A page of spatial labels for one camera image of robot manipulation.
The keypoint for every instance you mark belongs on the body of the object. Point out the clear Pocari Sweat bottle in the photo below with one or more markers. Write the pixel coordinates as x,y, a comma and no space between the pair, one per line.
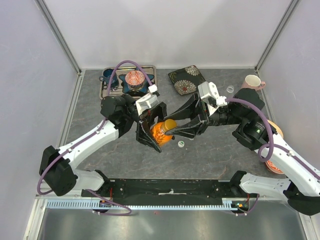
230,89

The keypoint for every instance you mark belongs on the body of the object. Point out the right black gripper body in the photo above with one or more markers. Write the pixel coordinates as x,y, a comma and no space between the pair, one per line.
205,113

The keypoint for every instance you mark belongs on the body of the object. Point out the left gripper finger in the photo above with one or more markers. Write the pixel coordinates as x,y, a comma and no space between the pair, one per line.
157,113
145,137

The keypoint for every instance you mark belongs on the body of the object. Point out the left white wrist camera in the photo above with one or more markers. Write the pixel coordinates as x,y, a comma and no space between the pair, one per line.
147,101

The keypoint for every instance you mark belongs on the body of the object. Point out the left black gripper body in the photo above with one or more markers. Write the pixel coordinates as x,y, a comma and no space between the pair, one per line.
149,113

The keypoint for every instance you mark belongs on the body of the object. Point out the beige bird plate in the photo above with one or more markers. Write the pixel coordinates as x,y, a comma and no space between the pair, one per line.
278,130

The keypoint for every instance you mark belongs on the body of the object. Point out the orange juice bottle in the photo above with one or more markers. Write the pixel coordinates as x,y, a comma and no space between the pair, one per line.
159,130

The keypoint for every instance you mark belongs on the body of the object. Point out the aluminium frame post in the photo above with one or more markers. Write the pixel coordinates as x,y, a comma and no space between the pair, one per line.
276,34
58,34

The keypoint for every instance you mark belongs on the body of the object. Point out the orange patterned bowl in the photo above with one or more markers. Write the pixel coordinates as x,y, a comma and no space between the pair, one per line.
135,78

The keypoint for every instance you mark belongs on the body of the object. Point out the slotted cable duct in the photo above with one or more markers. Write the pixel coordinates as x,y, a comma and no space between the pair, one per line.
96,204

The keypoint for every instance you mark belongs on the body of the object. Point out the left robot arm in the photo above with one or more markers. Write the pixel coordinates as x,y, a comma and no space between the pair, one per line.
59,171

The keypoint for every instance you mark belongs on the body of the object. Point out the black floral rectangular plate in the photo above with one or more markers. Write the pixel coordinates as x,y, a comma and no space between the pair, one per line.
186,80

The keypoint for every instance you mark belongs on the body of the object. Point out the right aluminium frame post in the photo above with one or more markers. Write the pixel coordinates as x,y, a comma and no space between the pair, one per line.
276,34

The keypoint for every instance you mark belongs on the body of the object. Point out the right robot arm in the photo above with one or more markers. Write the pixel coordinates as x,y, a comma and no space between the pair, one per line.
301,186

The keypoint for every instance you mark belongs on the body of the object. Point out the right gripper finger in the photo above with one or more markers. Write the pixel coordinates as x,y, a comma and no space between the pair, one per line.
190,129
189,110

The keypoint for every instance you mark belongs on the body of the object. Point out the green white bottle cap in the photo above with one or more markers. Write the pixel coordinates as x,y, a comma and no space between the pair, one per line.
181,144

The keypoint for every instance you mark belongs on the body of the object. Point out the red white patterned bowl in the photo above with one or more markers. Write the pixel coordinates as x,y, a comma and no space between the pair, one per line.
271,167

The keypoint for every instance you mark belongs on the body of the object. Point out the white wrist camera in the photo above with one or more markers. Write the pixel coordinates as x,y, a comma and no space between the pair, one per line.
209,94
147,101

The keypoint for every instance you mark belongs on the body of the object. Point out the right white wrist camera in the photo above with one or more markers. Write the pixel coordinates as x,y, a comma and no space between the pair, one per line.
209,94

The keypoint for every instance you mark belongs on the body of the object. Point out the left aluminium frame post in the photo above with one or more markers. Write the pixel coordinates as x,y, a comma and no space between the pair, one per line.
58,34

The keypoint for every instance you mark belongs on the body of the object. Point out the pink mug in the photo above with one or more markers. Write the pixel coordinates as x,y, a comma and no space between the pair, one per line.
253,82

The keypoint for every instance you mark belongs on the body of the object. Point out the blue mug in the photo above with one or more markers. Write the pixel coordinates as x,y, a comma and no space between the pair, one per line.
106,76

